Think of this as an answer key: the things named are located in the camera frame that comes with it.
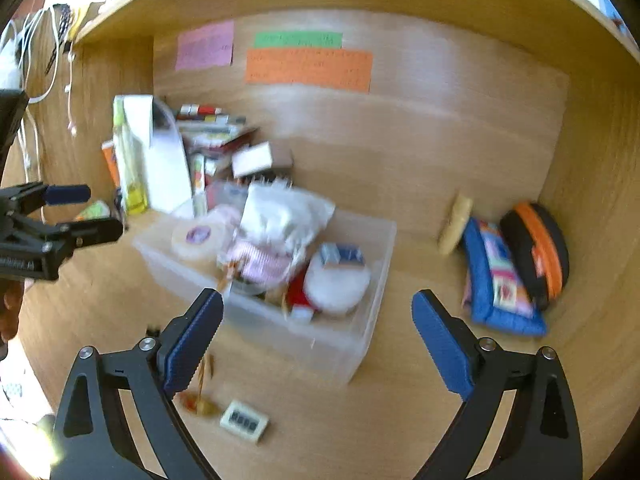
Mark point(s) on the white cardboard box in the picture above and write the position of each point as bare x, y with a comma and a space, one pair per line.
252, 158

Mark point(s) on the fruit printed booklet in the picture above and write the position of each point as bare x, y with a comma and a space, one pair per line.
198, 180

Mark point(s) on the white plastic bag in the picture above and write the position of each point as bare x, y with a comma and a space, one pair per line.
285, 215

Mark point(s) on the person's left hand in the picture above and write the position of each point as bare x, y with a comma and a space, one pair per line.
10, 310

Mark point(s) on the cream round tin purple label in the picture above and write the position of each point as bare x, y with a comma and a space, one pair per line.
197, 240

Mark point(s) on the orange paper note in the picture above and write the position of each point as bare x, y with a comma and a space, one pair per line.
308, 72

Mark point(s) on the green paper note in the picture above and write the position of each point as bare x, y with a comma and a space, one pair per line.
297, 39

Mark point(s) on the clear plastic storage bin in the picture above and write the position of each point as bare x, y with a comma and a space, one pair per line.
320, 345

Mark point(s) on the wooden desktop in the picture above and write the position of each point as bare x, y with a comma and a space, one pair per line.
325, 435

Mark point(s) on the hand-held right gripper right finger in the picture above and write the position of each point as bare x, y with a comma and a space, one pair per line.
445, 345

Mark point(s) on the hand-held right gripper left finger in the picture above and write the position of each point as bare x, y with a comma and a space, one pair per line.
195, 345

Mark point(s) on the orange and white tube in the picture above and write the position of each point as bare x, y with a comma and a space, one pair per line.
110, 160

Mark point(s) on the yellow lotion bottle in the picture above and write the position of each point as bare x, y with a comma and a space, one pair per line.
455, 225

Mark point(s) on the stack of booklets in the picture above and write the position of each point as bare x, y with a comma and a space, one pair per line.
215, 132

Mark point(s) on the black orange zip case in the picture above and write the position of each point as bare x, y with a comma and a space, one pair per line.
520, 245

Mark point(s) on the blue fabric pouch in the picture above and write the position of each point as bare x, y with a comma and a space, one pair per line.
480, 280

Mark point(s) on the small white digital timer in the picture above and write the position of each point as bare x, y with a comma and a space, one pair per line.
244, 420

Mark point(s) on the yellow green packet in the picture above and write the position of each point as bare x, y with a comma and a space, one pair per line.
130, 180

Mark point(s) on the red card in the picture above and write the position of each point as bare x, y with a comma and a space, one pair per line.
298, 292

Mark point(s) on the red and white marker pen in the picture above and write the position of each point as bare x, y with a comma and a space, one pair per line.
200, 109

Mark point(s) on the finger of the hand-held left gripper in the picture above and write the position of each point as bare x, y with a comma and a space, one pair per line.
95, 231
67, 194

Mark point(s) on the pink striped packet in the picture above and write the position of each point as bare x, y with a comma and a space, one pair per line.
260, 260

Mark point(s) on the small blue white box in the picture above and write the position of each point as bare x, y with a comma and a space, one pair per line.
345, 255

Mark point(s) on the pink paper note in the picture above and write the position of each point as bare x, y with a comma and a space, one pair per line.
205, 45

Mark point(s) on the white round fluffy puff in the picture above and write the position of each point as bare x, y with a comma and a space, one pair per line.
335, 285

